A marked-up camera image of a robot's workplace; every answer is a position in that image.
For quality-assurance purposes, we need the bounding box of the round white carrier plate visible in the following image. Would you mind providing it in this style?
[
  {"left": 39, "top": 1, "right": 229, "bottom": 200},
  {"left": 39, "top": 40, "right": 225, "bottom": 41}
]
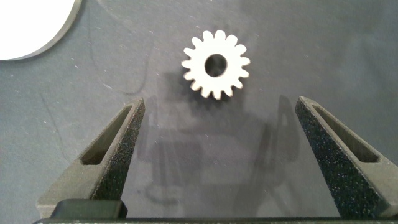
[{"left": 0, "top": 0, "right": 83, "bottom": 62}]

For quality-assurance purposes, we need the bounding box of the small steel planetary gear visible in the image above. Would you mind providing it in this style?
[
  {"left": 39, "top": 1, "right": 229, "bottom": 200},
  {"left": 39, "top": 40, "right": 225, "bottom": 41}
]
[{"left": 181, "top": 29, "right": 251, "bottom": 101}]

